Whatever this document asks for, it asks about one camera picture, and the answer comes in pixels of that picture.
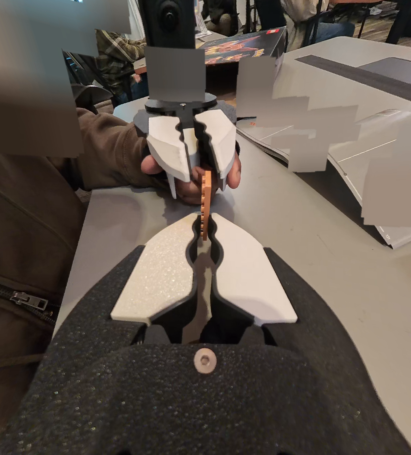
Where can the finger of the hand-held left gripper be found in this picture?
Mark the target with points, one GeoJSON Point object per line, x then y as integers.
{"type": "Point", "coordinates": [166, 145]}
{"type": "Point", "coordinates": [221, 138]}

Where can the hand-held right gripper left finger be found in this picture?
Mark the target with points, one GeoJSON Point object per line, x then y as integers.
{"type": "Point", "coordinates": [155, 280]}

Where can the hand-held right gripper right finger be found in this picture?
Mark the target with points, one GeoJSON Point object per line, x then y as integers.
{"type": "Point", "coordinates": [251, 280]}

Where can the brown short plate brick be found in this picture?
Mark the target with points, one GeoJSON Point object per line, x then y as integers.
{"type": "Point", "coordinates": [208, 185]}

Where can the colourful printed box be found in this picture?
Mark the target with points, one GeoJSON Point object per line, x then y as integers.
{"type": "Point", "coordinates": [234, 46]}

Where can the grey instruction booklet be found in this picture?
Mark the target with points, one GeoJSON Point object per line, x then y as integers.
{"type": "Point", "coordinates": [397, 234]}

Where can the person's left forearm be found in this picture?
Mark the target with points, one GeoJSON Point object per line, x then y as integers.
{"type": "Point", "coordinates": [113, 153]}

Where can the grey desk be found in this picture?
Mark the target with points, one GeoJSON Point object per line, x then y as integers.
{"type": "Point", "coordinates": [333, 284]}

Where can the person's left hand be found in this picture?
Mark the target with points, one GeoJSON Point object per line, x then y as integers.
{"type": "Point", "coordinates": [187, 192]}

